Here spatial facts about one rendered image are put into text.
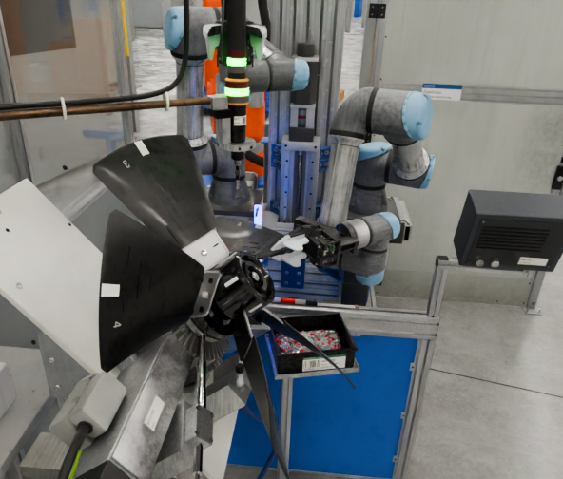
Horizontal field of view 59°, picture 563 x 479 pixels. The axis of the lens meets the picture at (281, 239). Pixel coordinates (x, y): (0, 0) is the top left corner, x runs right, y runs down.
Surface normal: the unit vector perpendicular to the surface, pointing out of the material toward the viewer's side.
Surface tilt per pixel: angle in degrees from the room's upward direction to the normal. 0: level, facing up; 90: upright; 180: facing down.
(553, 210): 15
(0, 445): 0
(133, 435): 50
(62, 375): 90
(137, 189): 54
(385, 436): 90
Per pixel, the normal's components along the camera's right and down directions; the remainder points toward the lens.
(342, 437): -0.08, 0.44
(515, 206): 0.01, -0.75
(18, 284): 0.78, -0.52
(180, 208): 0.38, -0.25
